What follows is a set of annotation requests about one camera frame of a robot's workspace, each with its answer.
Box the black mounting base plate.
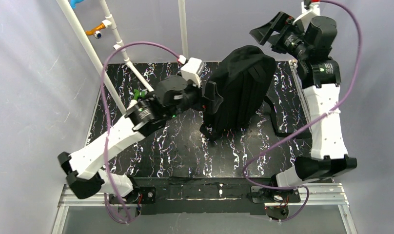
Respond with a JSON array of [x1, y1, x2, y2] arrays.
[[108, 175, 301, 215]]

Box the green pipe valve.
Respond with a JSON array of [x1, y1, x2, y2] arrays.
[[133, 89, 148, 100]]

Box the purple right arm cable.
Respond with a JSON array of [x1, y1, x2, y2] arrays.
[[242, 0, 363, 222]]

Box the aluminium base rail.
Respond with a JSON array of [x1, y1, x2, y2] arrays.
[[52, 180, 357, 234]]

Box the orange pipe valve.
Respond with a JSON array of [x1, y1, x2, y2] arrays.
[[85, 22, 107, 39]]

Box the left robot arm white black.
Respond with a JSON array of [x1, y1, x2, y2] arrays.
[[58, 58, 223, 201]]

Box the white PVC pipe frame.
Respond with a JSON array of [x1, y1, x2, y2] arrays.
[[57, 0, 188, 114]]

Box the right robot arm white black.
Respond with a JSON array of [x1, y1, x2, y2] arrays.
[[250, 0, 357, 190]]

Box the blue pipe valve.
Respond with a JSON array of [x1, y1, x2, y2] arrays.
[[70, 0, 84, 9]]

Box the black student backpack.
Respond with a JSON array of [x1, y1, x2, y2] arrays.
[[199, 45, 312, 142]]

